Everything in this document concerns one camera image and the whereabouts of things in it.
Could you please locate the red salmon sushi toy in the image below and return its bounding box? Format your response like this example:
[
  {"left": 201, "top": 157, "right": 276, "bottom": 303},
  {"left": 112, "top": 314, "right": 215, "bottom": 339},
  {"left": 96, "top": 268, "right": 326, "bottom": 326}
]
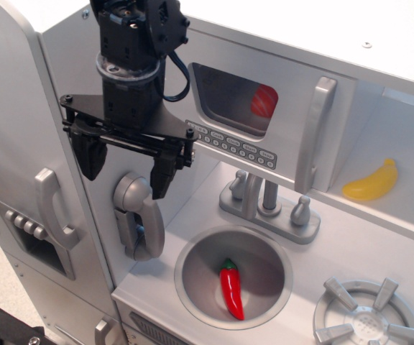
[{"left": 251, "top": 84, "right": 279, "bottom": 119}]

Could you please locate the grey round toy sink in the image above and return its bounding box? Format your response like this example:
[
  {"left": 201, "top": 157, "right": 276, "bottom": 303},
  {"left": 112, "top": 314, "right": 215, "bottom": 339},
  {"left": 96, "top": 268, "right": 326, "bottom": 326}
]
[{"left": 174, "top": 226, "right": 293, "bottom": 330}]

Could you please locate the grey toy stove burner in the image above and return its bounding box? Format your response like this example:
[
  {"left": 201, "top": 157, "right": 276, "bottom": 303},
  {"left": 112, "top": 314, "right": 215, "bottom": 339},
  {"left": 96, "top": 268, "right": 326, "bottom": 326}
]
[{"left": 313, "top": 277, "right": 414, "bottom": 344}]

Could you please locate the yellow toy banana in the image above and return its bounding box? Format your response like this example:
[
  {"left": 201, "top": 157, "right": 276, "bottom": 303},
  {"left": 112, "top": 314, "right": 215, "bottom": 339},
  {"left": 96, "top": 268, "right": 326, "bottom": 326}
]
[{"left": 341, "top": 158, "right": 398, "bottom": 201}]

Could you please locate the black cable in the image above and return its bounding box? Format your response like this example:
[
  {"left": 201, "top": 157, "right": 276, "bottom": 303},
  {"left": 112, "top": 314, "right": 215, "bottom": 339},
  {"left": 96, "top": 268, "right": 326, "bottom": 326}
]
[{"left": 155, "top": 50, "right": 190, "bottom": 102}]

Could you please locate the grey toy faucet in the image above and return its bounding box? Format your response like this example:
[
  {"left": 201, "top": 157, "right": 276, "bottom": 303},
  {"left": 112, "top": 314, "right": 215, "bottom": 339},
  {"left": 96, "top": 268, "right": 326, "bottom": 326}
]
[{"left": 219, "top": 170, "right": 321, "bottom": 245}]

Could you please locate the grey toy microwave door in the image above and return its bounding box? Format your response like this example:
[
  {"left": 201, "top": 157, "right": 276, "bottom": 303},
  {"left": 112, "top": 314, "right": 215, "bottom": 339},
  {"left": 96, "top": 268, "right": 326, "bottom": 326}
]
[{"left": 180, "top": 30, "right": 358, "bottom": 191}]

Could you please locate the grey toy oven panel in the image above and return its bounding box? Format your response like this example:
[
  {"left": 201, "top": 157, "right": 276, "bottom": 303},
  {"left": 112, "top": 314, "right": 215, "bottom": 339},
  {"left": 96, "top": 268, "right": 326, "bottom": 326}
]
[{"left": 129, "top": 312, "right": 190, "bottom": 345}]

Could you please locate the grey toy fridge door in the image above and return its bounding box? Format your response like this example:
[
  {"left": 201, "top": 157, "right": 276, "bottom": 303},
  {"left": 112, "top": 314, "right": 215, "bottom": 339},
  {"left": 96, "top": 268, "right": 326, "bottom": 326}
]
[{"left": 0, "top": 1, "right": 127, "bottom": 344}]

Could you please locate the grey lower fridge handle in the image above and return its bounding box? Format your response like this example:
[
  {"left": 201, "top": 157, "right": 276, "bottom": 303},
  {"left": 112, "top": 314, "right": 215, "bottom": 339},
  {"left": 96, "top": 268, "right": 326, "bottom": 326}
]
[{"left": 94, "top": 318, "right": 116, "bottom": 345}]

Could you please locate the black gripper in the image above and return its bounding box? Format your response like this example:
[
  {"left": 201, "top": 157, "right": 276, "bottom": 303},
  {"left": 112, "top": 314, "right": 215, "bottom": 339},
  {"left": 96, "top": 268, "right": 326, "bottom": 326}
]
[{"left": 60, "top": 70, "right": 197, "bottom": 200}]

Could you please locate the grey microwave door handle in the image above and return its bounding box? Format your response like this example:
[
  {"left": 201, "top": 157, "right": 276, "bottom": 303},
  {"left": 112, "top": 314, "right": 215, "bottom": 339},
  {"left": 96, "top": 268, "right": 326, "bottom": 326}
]
[{"left": 294, "top": 76, "right": 337, "bottom": 194}]

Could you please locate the grey toy ice dispenser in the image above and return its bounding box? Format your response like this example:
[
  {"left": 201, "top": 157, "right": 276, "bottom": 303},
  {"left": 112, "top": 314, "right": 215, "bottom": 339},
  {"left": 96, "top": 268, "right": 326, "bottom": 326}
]
[{"left": 0, "top": 201, "right": 75, "bottom": 280}]

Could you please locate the grey toy telephone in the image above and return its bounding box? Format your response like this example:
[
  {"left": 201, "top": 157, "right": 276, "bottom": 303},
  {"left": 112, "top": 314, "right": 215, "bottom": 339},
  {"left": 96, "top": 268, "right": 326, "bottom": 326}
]
[{"left": 113, "top": 172, "right": 165, "bottom": 262}]

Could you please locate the grey fridge door handle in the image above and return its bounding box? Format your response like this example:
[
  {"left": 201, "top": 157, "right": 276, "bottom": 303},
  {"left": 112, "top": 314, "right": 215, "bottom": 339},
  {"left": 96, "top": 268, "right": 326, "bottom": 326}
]
[{"left": 34, "top": 167, "right": 79, "bottom": 250}]

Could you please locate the red toy chili pepper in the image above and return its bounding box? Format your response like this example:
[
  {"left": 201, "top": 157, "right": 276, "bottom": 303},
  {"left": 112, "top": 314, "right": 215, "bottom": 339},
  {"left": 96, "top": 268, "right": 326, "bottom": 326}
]
[{"left": 219, "top": 258, "right": 245, "bottom": 321}]

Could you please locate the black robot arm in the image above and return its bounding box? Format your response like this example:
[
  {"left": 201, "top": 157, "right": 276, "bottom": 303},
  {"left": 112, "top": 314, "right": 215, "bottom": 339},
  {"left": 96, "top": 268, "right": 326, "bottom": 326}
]
[{"left": 60, "top": 1, "right": 198, "bottom": 200}]

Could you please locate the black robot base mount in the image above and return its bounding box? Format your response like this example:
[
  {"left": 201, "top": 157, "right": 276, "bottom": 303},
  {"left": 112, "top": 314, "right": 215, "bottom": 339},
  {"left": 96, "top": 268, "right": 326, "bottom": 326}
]
[{"left": 0, "top": 309, "right": 55, "bottom": 345}]

